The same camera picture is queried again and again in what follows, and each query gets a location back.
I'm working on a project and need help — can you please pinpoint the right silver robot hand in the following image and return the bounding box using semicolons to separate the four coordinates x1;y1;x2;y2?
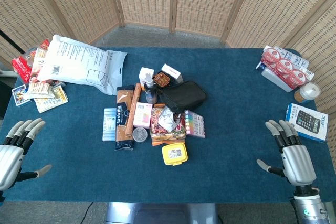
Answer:
256;119;320;196

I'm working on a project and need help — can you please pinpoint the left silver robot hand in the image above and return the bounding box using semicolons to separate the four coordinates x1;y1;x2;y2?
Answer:
0;118;53;192

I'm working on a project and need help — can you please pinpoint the pastel marker set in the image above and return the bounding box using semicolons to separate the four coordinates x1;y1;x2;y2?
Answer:
184;109;206;139

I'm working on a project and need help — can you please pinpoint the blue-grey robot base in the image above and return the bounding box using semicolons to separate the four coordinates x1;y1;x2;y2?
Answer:
104;202;220;224

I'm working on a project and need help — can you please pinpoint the blue white calculator box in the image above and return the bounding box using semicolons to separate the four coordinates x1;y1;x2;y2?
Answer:
284;102;329;143

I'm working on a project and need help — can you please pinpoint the large white plastic bag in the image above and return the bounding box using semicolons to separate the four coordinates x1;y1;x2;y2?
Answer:
36;34;128;96

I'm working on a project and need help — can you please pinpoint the yellow plastic lidded box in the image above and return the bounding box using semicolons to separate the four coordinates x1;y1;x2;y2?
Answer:
161;142;188;166

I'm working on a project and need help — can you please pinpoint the black zip pouch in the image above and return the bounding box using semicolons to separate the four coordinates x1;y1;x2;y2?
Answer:
159;80;207;114

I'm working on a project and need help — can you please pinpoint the pink white small box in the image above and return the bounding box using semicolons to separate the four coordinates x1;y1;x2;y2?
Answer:
133;102;153;130

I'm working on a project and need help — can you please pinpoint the red patterned snack bag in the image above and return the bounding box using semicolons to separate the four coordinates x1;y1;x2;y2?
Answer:
150;103;188;147

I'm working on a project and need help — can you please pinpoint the white box with red print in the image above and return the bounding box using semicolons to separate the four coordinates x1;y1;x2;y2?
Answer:
161;63;184;83

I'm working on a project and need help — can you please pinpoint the white tall carton box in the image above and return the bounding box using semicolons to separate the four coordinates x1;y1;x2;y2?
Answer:
138;67;155;91

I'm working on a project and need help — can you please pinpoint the biscuit stick pack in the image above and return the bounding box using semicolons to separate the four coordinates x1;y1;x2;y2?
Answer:
25;81;53;100
30;48;48;81

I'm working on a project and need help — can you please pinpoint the jar with white lid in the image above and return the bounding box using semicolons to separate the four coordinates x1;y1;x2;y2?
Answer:
293;82;321;104

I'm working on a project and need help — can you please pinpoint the blue table cloth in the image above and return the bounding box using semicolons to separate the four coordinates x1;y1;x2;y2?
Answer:
0;47;336;204

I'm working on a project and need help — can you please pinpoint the red snack package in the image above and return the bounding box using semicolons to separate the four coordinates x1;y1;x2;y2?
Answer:
11;55;35;84

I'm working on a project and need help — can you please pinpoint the clear plastic container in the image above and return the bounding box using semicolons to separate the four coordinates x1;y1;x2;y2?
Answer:
261;67;297;93

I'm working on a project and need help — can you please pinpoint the red yogurt cup three-pack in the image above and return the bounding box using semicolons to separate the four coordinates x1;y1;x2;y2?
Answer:
261;45;315;90

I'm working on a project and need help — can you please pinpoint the light blue tissue pack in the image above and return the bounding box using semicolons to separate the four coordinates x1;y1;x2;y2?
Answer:
102;108;117;142

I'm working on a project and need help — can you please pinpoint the white carton with blue print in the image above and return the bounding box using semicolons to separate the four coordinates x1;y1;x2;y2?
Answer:
272;46;310;69

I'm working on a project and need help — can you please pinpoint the spaghetti pack with navy label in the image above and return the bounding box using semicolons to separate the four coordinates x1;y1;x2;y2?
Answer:
114;84;136;152

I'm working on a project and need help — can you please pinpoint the round grey tin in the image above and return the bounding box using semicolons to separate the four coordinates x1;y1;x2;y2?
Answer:
132;126;149;144

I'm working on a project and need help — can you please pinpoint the brown sausage stick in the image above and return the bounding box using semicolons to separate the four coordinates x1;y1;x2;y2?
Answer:
125;83;142;137

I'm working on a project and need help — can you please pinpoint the crumpled silver wrapper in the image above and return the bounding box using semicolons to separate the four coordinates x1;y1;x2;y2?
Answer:
157;105;177;131

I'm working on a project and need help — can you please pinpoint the dark spray bottle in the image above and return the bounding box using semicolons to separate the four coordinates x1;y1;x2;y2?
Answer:
143;73;158;104

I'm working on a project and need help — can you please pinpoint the black floor cable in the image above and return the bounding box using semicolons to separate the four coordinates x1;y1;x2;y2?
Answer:
78;202;94;224

